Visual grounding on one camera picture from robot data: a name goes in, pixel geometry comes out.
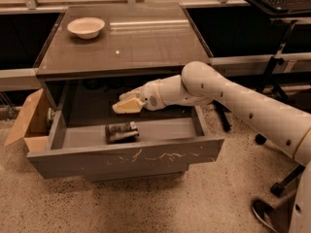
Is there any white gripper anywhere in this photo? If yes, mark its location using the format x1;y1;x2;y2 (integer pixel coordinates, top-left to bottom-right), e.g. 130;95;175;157
112;80;165;114

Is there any dark rxbar chocolate wrapper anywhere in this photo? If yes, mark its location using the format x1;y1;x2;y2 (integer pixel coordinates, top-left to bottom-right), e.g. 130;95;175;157
105;121;139;144

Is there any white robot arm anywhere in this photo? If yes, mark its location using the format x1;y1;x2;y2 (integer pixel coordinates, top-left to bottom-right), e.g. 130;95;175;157
113;61;311;233

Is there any open grey top drawer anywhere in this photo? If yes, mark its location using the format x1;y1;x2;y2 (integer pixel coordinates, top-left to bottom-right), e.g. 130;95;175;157
26;77;225;183

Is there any grey cabinet with glossy top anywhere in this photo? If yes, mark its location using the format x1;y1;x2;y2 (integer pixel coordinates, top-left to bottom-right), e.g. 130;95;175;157
37;3;209;108

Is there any white paper bowl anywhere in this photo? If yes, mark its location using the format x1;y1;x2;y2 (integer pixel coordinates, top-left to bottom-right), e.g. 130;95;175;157
67;17;105;40

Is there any open cardboard box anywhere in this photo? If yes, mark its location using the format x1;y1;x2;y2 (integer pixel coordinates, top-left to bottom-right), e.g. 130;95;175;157
5;88;51;152

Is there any black laptop stand table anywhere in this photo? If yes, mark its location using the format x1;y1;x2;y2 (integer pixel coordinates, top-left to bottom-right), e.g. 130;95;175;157
234;0;311;102

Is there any black office chair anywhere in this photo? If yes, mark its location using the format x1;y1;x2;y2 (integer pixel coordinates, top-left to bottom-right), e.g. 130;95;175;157
253;90;311;198

